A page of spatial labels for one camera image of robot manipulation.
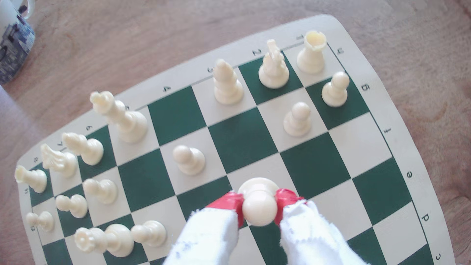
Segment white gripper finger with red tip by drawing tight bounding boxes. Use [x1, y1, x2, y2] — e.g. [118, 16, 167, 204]
[274, 188, 368, 265]
[164, 191, 246, 265]

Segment white chess pawn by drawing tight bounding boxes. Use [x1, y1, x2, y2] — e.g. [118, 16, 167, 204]
[55, 194, 88, 219]
[237, 177, 280, 227]
[26, 211, 54, 232]
[321, 71, 350, 108]
[283, 102, 312, 138]
[172, 145, 206, 176]
[131, 220, 167, 247]
[82, 178, 118, 205]

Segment white chess queen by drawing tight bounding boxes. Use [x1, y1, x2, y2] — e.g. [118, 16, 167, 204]
[74, 223, 135, 258]

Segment green and cream chess mat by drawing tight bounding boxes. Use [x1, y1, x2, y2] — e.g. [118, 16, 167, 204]
[16, 14, 457, 265]

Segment white chess king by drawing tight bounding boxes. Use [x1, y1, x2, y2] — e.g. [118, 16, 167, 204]
[89, 91, 148, 144]

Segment white chess bishop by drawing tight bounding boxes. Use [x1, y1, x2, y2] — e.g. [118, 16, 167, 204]
[213, 59, 244, 105]
[61, 132, 105, 166]

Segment white chess knight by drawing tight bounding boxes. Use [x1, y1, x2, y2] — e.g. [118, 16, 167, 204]
[258, 39, 290, 90]
[40, 144, 79, 179]

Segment white chess rook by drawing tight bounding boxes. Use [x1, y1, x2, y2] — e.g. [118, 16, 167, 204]
[14, 165, 48, 194]
[297, 30, 327, 74]

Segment empty mug with skyline print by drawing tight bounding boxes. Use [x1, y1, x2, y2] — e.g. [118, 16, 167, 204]
[0, 0, 36, 85]

